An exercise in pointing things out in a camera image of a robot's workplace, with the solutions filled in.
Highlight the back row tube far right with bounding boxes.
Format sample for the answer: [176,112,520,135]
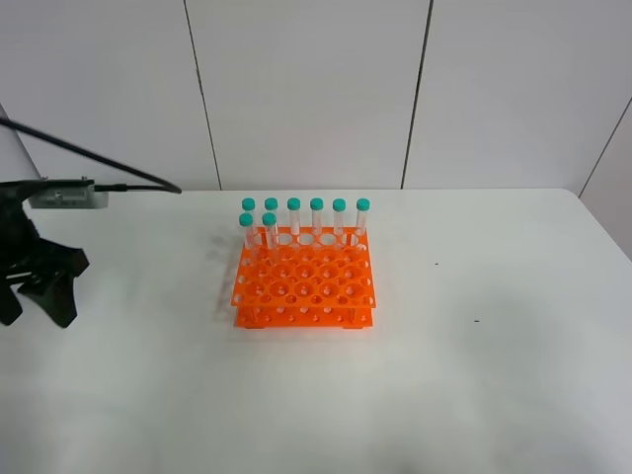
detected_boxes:
[355,197,370,236]

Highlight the second row tube left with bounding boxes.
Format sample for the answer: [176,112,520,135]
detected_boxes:
[239,212,258,250]

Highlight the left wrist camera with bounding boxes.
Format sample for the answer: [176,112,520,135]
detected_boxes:
[28,180,109,209]

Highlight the orange test tube rack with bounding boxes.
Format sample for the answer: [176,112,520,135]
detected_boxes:
[231,226,376,329]

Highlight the back row tube far left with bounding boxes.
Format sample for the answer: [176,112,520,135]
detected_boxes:
[241,197,257,217]

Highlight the black left camera cable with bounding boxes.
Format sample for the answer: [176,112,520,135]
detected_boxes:
[0,117,183,195]

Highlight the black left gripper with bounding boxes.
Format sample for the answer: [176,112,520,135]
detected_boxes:
[0,180,90,328]

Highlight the green-capped test tube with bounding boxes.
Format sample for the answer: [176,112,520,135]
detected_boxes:
[262,211,278,250]

